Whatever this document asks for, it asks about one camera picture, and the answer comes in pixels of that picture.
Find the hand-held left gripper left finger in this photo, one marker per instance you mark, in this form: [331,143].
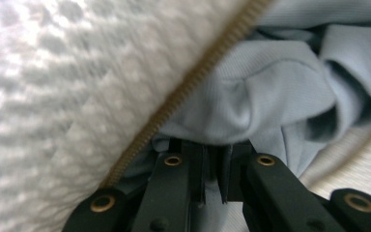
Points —
[170,187]

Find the light blue cloth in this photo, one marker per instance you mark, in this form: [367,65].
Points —
[270,96]

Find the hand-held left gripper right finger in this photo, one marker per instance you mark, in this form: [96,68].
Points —
[270,190]

